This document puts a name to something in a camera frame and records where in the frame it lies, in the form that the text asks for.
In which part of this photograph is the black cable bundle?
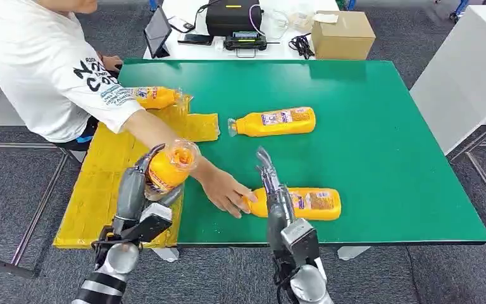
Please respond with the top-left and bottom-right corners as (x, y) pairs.
(288, 33), (316, 60)

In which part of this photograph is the green table mat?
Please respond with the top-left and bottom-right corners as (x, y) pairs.
(118, 58), (486, 246)

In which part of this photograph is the person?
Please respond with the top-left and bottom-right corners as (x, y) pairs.
(0, 0), (258, 220)

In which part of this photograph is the white cable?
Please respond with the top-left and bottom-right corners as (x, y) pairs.
(249, 4), (267, 37)

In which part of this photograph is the clear plastic bag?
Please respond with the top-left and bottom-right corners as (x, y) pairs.
(264, 8), (292, 41)

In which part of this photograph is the white paper on box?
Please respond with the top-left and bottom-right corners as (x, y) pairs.
(313, 12), (339, 24)

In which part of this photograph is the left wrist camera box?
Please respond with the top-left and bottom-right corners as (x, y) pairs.
(133, 203), (173, 243)

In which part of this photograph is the person's left hand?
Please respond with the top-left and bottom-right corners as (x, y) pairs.
(101, 54), (124, 73)

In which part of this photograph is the black remote controller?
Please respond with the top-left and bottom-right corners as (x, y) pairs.
(223, 30), (281, 58)

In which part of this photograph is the clear plastic packet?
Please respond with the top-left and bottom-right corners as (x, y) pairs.
(288, 11), (315, 34)

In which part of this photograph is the orange drink bottle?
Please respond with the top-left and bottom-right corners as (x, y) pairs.
(132, 85), (183, 111)
(144, 139), (202, 201)
(227, 106), (317, 139)
(242, 187), (342, 222)

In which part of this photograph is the blue metal table frame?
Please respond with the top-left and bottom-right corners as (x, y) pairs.
(346, 0), (472, 22)

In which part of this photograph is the black tablet on stand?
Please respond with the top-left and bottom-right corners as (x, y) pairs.
(143, 6), (173, 60)

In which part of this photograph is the black carry bag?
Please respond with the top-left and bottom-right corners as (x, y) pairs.
(205, 0), (264, 37)

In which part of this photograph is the yellow plastic sheet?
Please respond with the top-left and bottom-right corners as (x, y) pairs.
(53, 94), (221, 250)

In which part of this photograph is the brown cardboard box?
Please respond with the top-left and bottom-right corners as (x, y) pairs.
(311, 10), (377, 61)

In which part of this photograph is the person's right hand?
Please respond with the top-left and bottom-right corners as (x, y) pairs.
(201, 167), (258, 220)

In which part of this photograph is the black smartphone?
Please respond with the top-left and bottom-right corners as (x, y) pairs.
(177, 33), (215, 46)

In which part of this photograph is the white table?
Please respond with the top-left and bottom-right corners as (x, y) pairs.
(142, 0), (342, 61)

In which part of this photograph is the large white cabinet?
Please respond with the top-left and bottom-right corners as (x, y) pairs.
(409, 4), (486, 156)

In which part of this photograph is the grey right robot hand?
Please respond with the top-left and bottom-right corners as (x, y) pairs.
(255, 146), (297, 256)

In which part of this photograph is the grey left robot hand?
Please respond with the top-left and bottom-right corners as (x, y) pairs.
(112, 143), (185, 234)

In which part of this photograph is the smartphone with pale edge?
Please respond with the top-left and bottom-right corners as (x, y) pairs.
(167, 16), (196, 34)

